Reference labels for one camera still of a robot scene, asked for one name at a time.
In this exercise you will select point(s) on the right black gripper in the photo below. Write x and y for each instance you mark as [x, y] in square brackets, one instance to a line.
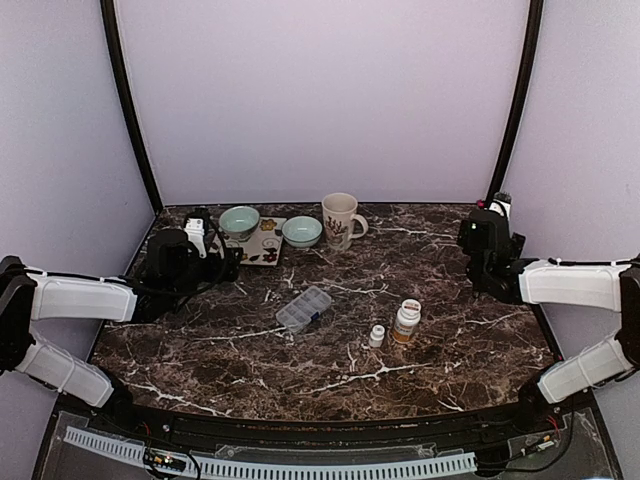
[464, 236]

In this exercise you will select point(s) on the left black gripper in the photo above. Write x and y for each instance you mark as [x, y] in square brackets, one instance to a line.
[218, 276]

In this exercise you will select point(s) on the large orange label pill bottle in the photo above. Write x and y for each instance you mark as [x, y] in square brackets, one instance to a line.
[407, 318]

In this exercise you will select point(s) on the clear plastic pill organizer box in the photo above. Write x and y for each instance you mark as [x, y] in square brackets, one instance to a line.
[304, 309]

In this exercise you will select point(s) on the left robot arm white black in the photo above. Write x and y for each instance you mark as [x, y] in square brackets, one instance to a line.
[28, 295]

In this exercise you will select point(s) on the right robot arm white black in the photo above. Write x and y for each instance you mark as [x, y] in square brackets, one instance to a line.
[612, 286]

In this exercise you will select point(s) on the left teal ceramic bowl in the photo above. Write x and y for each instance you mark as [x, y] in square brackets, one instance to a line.
[239, 222]

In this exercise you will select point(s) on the teal ceramic bowl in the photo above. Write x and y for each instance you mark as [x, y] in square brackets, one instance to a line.
[302, 231]
[239, 222]

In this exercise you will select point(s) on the square floral ceramic plate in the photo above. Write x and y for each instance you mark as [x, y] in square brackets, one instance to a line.
[263, 247]

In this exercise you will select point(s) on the right teal ceramic bowl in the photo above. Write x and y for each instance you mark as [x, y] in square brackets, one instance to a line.
[302, 231]

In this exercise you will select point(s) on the cream mug with coral pattern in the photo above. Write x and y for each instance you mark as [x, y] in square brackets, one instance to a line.
[342, 222]

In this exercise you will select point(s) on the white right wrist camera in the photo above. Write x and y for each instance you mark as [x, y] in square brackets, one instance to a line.
[501, 203]

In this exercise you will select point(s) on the black front rail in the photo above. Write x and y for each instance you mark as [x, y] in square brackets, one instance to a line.
[175, 419]

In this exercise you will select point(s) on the white slotted cable duct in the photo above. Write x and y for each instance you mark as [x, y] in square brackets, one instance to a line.
[236, 462]

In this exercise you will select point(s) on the right black frame post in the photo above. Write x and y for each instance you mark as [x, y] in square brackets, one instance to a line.
[525, 69]

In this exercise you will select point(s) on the black frame post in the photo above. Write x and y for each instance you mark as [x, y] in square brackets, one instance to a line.
[525, 69]
[126, 101]

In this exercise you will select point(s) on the left black frame post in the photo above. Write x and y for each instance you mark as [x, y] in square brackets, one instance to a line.
[126, 101]

